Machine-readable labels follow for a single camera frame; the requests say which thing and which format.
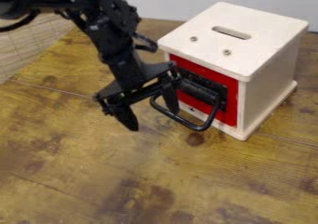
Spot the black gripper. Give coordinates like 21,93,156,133
94,38,180,131

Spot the red drawer front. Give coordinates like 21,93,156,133
168,54,239,126

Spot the black metal drawer handle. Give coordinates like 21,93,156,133
149,78,223,131

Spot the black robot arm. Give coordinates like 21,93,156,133
0,0,179,131

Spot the white wooden box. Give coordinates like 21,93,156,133
157,2,308,140

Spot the black cable loop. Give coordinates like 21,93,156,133
132,32,158,54

